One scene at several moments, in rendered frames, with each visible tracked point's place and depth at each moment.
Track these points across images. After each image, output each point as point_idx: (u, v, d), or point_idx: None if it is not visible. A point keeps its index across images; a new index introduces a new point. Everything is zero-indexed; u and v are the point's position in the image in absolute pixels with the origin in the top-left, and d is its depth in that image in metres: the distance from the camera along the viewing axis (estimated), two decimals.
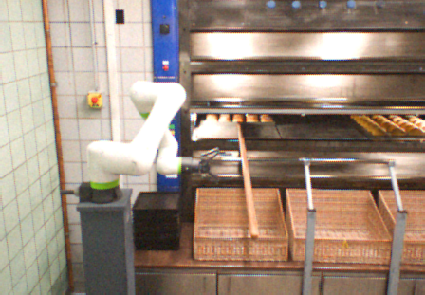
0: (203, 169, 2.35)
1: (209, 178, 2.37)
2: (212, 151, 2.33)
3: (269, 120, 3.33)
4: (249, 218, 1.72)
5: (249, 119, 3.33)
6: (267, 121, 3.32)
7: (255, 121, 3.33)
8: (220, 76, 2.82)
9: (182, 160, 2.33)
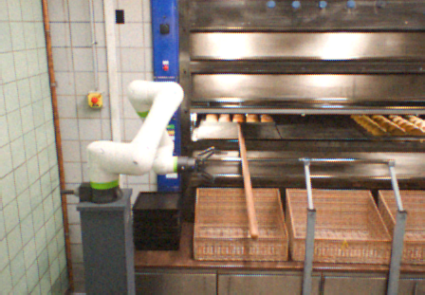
0: (199, 168, 2.35)
1: (205, 177, 2.38)
2: (208, 150, 2.33)
3: (269, 120, 3.33)
4: (249, 218, 1.72)
5: (249, 119, 3.33)
6: (267, 121, 3.32)
7: (255, 121, 3.33)
8: (220, 76, 2.82)
9: (177, 159, 2.33)
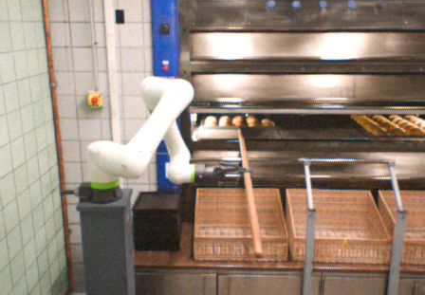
0: (217, 177, 2.20)
1: (227, 182, 2.22)
2: (231, 165, 2.19)
3: (271, 124, 3.19)
4: (251, 233, 1.59)
5: (249, 123, 3.20)
6: (268, 126, 3.19)
7: (256, 126, 3.19)
8: (220, 76, 2.82)
9: (195, 168, 2.18)
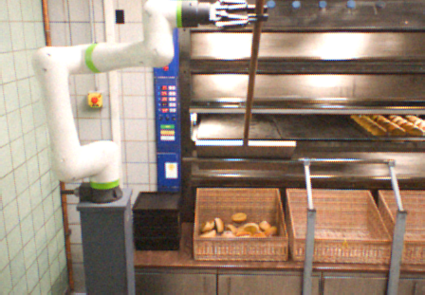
0: (216, 13, 1.49)
1: (230, 22, 1.49)
2: (236, 0, 1.53)
3: None
4: None
5: (246, 224, 2.81)
6: None
7: (253, 223, 2.79)
8: (220, 76, 2.82)
9: (184, 0, 1.51)
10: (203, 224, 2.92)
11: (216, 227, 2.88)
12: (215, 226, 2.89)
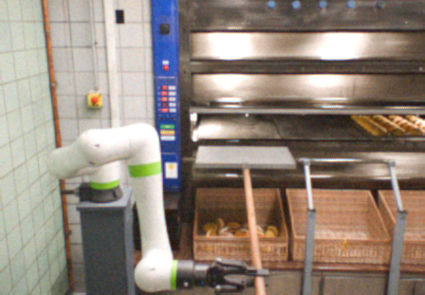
0: (213, 283, 1.42)
1: (228, 289, 1.43)
2: (236, 265, 1.40)
3: (276, 228, 2.83)
4: None
5: None
6: (273, 227, 2.85)
7: None
8: (220, 76, 2.82)
9: (178, 269, 1.39)
10: (206, 226, 2.88)
11: (219, 226, 2.88)
12: (218, 225, 2.89)
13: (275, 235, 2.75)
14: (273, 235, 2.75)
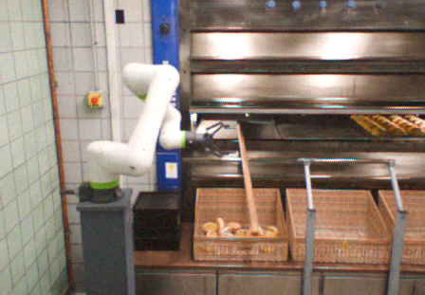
0: (207, 142, 2.32)
1: (213, 152, 2.34)
2: (216, 124, 2.30)
3: (276, 228, 2.83)
4: (249, 215, 1.75)
5: None
6: (273, 227, 2.85)
7: None
8: (220, 76, 2.82)
9: (186, 134, 2.30)
10: (206, 226, 2.88)
11: (219, 226, 2.88)
12: (218, 225, 2.89)
13: (275, 235, 2.75)
14: (273, 235, 2.75)
